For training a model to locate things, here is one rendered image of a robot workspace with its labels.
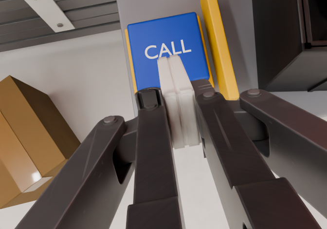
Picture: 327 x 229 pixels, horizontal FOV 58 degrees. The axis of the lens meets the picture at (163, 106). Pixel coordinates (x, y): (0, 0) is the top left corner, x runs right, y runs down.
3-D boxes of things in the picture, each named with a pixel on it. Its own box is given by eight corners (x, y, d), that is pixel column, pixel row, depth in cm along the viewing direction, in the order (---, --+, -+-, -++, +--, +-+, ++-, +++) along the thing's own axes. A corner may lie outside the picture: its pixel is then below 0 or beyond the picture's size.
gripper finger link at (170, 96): (187, 148, 15) (172, 151, 15) (174, 96, 21) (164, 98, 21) (177, 92, 13) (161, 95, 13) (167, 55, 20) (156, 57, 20)
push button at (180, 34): (195, 20, 31) (196, 9, 29) (208, 84, 30) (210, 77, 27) (130, 33, 31) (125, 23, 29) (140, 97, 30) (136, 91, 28)
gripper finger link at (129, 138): (173, 157, 13) (106, 169, 13) (166, 109, 17) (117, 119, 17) (168, 127, 12) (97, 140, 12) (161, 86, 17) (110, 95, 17)
